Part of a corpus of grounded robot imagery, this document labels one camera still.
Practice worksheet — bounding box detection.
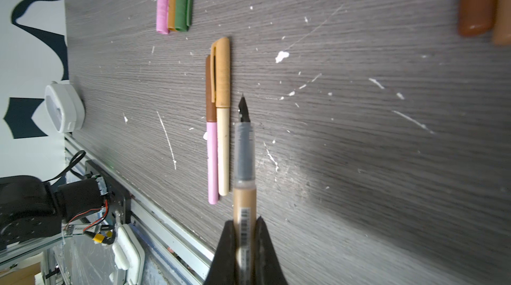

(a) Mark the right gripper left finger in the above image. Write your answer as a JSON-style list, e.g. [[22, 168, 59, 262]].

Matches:
[[203, 221, 236, 285]]

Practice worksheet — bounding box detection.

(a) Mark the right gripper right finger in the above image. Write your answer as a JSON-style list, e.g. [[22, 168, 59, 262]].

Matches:
[[254, 217, 288, 285]]

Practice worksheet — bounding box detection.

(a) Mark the light pink marker pen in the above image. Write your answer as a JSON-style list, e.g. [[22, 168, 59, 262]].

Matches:
[[233, 97, 257, 284]]

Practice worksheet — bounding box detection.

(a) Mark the gold tan marker pen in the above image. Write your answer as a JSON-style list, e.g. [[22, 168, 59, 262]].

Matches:
[[210, 37, 231, 196]]

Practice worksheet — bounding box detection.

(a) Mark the mauve pink pen cap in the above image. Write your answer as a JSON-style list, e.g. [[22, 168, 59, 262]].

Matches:
[[156, 0, 169, 34]]

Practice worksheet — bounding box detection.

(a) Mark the dark brown marker pen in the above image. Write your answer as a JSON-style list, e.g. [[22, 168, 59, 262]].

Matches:
[[205, 56, 219, 205]]

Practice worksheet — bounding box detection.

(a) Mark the white grey remote device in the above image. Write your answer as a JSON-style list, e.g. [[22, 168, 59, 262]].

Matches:
[[112, 224, 145, 284]]

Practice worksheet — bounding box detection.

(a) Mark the white square clock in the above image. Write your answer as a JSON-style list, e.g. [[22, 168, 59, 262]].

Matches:
[[45, 81, 85, 133]]

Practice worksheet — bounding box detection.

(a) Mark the aluminium frame front rail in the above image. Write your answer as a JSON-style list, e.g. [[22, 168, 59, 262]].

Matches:
[[65, 134, 214, 284]]

